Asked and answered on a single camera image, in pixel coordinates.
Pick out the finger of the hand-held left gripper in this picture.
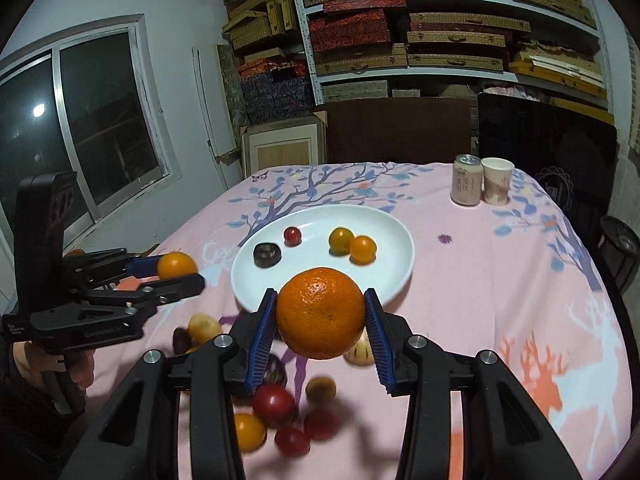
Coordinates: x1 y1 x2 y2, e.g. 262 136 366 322
87 273 207 311
64 249 163 286

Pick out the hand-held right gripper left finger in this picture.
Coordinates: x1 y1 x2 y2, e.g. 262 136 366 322
60 287 281 480

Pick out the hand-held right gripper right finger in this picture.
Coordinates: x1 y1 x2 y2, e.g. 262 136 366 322
363 287 583 480

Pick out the striped yellow pepino melon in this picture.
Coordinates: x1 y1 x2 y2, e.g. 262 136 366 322
345 332 376 367

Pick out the small orange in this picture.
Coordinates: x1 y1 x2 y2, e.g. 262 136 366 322
156 251 198 280

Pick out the yellow round fruit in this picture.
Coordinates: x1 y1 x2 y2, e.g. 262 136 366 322
186 313 223 348

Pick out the large red tomato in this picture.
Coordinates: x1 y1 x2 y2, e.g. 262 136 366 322
251 384 296 422

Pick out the large orange mandarin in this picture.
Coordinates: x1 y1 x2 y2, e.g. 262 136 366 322
276 267 367 360

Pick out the yellow-orange tomato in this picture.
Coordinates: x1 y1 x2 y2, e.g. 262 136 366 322
234 412 267 453
328 227 356 254

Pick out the white oval plate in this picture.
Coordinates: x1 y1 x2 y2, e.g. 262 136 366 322
231 204 416 313

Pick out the person's left forearm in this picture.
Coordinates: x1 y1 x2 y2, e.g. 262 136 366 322
0 375 86 480

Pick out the person's left hand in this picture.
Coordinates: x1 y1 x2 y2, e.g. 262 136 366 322
9 342 97 401

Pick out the yellow-brown round fruit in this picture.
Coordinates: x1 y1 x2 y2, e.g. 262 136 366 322
305 376 337 406

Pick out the orange tomato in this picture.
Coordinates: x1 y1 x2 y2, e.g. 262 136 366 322
348 235 378 265

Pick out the pink printed tablecloth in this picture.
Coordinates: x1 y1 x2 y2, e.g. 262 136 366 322
85 161 636 480

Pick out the sliding glass window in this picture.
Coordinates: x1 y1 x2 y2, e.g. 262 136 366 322
0 14 183 281

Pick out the open cardboard box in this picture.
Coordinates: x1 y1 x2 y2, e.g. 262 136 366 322
241 110 328 179

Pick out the pink beverage can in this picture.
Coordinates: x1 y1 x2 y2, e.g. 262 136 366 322
451 155 483 207

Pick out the printed paper cup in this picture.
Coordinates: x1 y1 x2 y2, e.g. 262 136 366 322
481 157 516 205

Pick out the grey marbled slab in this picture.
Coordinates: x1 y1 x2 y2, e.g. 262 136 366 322
216 44 249 127

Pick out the brown wooden board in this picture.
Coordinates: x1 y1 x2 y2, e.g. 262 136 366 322
315 97 474 166

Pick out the stack of blue patterned boxes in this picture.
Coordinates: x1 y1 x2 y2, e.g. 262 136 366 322
238 57 317 124

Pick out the black chair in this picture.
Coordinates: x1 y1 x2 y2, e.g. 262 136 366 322
476 92 619 241

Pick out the black round fan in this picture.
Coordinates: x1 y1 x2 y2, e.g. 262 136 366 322
599 215 640 292

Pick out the pile of tan woven boxes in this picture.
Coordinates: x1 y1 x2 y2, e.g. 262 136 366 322
221 0 301 57

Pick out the stack of red patterned boxes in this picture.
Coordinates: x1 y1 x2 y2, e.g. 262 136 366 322
307 0 407 54

